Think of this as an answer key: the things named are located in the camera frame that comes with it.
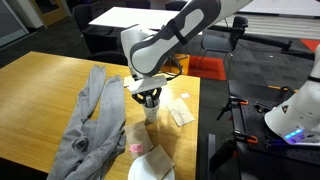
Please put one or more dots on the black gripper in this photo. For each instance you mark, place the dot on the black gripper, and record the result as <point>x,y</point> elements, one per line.
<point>140,97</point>

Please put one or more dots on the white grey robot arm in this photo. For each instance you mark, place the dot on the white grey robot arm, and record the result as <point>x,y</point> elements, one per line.
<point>186,20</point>

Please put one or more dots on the clear plastic cup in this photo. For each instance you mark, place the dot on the clear plastic cup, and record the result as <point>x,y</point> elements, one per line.
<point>151,115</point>

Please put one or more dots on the folded brown paper napkin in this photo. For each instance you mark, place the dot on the folded brown paper napkin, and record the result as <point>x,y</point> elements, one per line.
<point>128,81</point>
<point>158,163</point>

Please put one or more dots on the grey hooded sweatshirt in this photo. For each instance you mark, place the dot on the grey hooded sweatshirt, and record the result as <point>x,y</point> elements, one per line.
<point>100,123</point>

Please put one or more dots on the small white paper plate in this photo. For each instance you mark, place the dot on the small white paper plate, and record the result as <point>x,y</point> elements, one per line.
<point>138,171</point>

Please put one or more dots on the black background office chair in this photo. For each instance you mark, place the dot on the black background office chair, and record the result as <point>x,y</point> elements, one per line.
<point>96,36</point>

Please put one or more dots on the white background table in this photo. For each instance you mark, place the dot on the white background table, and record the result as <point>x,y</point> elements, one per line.
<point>126,18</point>

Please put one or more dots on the black chair grey seat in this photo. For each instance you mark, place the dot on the black chair grey seat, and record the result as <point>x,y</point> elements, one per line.
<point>216,43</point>

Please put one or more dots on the black floor equipment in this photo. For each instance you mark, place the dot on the black floor equipment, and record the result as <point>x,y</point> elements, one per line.
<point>223,155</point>

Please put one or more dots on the black perforated robot table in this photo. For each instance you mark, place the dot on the black perforated robot table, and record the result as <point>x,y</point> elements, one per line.
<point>260,153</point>

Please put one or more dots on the white wrist mount box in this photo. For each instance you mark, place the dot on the white wrist mount box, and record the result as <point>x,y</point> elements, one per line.
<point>148,84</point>

